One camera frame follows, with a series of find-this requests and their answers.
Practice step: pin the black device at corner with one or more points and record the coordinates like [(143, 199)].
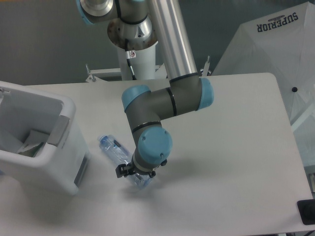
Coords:
[(307, 211)]

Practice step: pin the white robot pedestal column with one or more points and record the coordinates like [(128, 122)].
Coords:
[(138, 63)]

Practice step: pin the clear plastic water bottle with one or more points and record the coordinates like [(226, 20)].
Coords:
[(118, 154)]

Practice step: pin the white paper in bin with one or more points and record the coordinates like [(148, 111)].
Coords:
[(36, 137)]

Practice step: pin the white Superior umbrella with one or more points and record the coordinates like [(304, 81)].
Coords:
[(283, 44)]

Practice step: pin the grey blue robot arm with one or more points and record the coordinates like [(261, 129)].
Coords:
[(140, 24)]

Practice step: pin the white table mounting bracket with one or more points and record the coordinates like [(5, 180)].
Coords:
[(94, 75)]

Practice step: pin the white plastic wrapper bag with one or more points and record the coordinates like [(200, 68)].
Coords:
[(32, 150)]

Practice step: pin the white trash can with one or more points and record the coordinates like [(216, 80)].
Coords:
[(63, 160)]

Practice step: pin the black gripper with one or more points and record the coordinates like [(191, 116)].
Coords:
[(122, 170)]

